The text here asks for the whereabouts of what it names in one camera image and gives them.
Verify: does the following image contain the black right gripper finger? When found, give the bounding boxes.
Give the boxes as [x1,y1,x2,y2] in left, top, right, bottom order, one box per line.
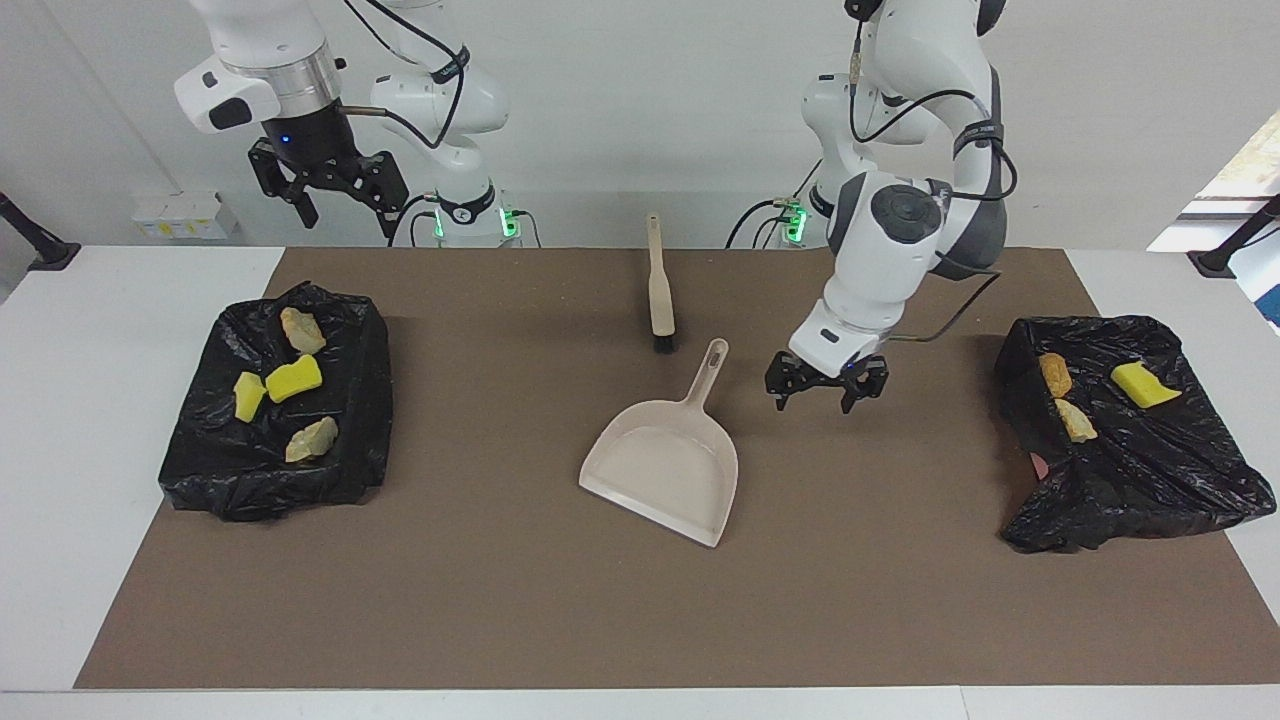
[248,138,321,229]
[345,150,411,239]

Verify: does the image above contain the beige hand brush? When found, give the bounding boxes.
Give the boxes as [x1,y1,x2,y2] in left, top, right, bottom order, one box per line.
[646,215,678,354]

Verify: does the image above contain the yellow green sponge piece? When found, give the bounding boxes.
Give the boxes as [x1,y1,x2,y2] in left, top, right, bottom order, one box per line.
[232,371,268,424]

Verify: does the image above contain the orange crusted bread piece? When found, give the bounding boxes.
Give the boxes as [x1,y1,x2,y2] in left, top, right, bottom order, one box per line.
[284,416,340,464]

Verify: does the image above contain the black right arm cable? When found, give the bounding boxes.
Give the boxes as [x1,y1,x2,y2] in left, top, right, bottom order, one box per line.
[340,0,471,151]

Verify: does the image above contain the brown table mat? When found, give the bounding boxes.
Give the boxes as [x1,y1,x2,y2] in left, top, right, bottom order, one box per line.
[73,247,1280,691]

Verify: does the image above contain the black base power cable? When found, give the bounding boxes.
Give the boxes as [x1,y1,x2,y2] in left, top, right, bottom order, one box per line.
[727,160,826,249]
[388,193,441,248]

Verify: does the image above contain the white wall socket box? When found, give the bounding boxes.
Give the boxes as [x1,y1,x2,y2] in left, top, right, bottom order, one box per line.
[130,190,241,241]

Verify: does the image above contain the black camera stand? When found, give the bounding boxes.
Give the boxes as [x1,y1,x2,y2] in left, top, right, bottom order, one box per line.
[1187,195,1280,279]
[0,192,81,273]

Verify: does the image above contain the black trash bag bin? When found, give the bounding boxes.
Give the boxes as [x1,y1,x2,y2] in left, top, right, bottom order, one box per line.
[158,280,395,523]
[995,315,1278,554]

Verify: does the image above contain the beige plastic dustpan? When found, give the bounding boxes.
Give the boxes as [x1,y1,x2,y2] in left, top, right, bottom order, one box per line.
[578,338,740,549]

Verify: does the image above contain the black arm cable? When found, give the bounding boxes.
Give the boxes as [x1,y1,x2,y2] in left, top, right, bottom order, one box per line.
[340,0,471,151]
[848,20,1019,344]

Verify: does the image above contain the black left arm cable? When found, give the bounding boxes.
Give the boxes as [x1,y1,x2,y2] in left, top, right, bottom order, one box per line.
[848,20,1019,344]

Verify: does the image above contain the pale bread chunk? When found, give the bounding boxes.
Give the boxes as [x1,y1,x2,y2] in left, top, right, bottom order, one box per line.
[279,306,328,356]
[1054,398,1099,444]

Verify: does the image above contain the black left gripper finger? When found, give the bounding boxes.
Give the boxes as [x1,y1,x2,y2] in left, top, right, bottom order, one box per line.
[838,362,890,415]
[765,355,811,413]

